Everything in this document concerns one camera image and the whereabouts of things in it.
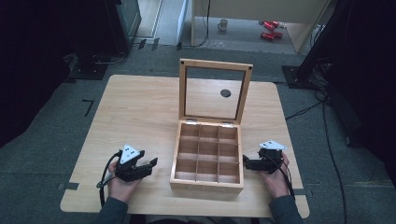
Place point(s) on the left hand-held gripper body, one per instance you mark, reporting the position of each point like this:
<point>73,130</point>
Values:
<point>129,161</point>

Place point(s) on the grey mug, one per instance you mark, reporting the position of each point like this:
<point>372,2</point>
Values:
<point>222,24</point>

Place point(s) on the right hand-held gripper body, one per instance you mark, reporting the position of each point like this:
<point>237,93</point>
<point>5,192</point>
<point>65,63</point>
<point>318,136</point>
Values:
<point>269,158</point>

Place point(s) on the person's right hand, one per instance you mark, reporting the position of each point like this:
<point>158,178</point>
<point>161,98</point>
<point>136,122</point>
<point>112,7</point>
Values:
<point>277,183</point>

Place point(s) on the wooden compartment box with lid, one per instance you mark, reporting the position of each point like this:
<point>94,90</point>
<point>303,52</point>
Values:
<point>208,155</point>

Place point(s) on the person's left hand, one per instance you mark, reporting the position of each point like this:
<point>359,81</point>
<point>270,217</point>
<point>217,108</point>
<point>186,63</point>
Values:
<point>122,189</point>

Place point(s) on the black stand base plate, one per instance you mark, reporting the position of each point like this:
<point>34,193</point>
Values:
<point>88,70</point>

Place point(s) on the black round table grommet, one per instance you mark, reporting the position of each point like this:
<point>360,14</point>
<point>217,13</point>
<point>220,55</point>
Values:
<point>225,93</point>

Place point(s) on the white panel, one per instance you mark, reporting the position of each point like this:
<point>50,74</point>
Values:
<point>182,20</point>

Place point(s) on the black floor tape strip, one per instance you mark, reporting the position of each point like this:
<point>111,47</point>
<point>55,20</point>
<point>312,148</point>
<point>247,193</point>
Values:
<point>155,44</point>
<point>142,44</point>

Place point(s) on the grey tape strip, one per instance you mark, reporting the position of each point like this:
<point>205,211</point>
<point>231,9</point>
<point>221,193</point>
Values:
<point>68,186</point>

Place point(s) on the dark cabinet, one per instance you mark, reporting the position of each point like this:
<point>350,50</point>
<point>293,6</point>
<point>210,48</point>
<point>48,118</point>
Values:
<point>124,25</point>

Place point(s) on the black metal stand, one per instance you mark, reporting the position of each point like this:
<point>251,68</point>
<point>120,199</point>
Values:
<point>314,53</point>

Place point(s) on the red can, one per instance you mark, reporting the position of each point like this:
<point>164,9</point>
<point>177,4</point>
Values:
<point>270,25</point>

